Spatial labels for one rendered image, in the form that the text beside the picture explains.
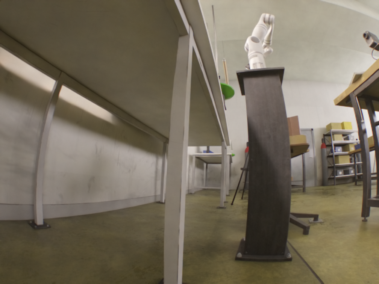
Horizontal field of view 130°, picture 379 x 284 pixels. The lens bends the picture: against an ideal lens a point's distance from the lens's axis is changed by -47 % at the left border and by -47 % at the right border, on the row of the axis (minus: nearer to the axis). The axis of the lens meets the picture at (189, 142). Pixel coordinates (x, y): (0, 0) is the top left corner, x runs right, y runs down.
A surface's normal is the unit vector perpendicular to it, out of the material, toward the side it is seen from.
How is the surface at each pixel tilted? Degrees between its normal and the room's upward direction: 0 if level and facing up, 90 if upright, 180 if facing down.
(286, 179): 90
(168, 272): 90
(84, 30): 180
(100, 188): 90
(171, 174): 90
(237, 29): 180
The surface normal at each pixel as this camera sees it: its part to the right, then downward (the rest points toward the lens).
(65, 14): -0.04, 0.98
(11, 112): 0.96, -0.02
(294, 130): -0.78, -0.17
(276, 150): -0.38, -0.22
